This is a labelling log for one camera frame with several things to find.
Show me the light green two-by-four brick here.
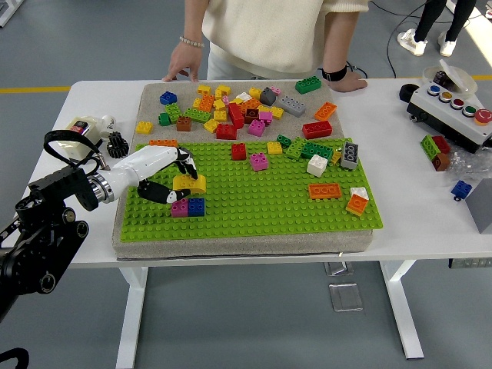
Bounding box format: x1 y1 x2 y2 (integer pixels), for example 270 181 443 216
183 107 211 125

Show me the black floor cable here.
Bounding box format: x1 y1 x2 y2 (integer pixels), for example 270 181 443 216
385 0 427 79
317 60 368 81

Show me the cream switch box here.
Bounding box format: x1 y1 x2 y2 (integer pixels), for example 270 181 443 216
57 116 101 158

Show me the person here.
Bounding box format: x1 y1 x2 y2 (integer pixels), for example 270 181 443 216
201 0 371 81
397 0 477 58

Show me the small white part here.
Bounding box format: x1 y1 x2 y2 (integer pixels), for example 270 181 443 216
99 114 118 135

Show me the white push-button control box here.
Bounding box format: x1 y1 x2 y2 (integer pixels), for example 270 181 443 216
406 82 492 155

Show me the dark green two-by-four brick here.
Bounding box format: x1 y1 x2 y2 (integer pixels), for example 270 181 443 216
295 75 324 95

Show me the round clear lidded container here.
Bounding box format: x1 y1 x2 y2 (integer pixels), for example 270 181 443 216
421 58 479 97

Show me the black ring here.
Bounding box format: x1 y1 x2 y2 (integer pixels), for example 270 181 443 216
398 82 420 104

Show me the red two-by-four brick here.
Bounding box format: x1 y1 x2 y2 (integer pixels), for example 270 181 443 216
302 121 334 140

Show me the orange flat long brick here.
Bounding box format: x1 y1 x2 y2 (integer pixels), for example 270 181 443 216
307 183 343 201

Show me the black wristwatch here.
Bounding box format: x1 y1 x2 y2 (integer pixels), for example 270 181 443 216
321 65 347 82

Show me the light green long brick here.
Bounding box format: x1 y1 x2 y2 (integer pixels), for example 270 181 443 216
284 137 309 161

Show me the clear floor plate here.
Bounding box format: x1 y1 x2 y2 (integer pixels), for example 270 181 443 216
324 261 353 276
328 283 364 312

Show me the blue square brick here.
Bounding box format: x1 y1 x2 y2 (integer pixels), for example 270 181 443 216
187 198 206 218

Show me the black gear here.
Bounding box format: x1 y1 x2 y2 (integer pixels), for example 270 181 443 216
105 131 129 159

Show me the grey-brown mat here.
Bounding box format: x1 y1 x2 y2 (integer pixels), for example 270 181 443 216
111 80 375 260

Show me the clear plastic bag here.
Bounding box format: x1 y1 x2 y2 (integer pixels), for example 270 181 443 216
445 148 492 181

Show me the yellow domed brick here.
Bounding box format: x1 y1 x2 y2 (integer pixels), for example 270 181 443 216
172 175 207 195

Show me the white table leg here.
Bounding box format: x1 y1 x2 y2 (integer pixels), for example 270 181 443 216
115 264 150 369
378 260 424 361

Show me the dark green long brick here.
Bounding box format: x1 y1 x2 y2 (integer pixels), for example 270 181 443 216
300 141 334 161

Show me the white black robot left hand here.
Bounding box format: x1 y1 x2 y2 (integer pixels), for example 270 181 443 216
109 145 199 204

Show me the white frame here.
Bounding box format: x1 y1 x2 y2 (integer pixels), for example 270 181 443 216
0 0 19 28

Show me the grey two-by-four brick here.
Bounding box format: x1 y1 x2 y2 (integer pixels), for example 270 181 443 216
278 96 308 118
339 141 360 171

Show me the orange and yellow brick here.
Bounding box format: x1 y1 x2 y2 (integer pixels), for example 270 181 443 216
344 194 369 218

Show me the table height control panel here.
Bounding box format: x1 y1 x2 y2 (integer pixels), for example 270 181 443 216
447 258 492 269

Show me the beige beaded bracelet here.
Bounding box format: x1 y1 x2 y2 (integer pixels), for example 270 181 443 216
178 35 205 49

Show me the person's left hand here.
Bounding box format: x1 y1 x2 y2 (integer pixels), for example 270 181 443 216
326 72 369 93

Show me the blue brick with keyring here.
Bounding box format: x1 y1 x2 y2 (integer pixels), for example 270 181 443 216
450 179 473 201

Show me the person's right hand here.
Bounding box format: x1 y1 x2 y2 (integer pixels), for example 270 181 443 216
161 42 204 82

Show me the green studded baseplate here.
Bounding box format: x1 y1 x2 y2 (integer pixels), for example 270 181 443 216
118 137 385 244

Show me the red long brick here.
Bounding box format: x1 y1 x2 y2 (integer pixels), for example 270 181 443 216
228 102 246 130

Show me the grey box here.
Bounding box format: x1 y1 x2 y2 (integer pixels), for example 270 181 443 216
464 177 492 234

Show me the white square brick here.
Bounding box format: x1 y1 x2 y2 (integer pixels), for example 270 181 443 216
306 154 329 178

